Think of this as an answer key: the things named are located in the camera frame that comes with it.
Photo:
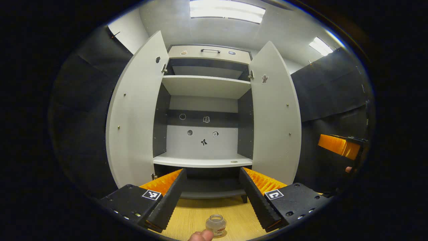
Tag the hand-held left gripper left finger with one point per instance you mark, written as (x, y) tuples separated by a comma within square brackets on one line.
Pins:
[(169, 204)]

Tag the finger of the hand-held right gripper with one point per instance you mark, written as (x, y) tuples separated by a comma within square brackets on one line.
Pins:
[(337, 145)]

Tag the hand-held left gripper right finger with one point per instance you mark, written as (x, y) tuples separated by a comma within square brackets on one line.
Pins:
[(257, 204)]

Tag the clear plastic bottle red label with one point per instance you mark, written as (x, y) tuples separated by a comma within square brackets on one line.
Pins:
[(216, 226)]

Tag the grey cabinet door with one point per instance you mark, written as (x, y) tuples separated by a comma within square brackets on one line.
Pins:
[(276, 127), (133, 117)]

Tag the grey cabinet drawer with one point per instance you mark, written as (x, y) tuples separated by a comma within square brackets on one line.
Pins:
[(192, 53)]

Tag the small ceiling light panel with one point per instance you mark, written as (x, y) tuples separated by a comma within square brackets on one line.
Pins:
[(321, 46)]

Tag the black backdrop cloth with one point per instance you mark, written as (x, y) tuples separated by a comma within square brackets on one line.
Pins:
[(77, 134)]

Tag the long ceiling light panel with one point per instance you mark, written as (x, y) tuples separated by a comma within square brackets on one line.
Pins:
[(227, 10)]

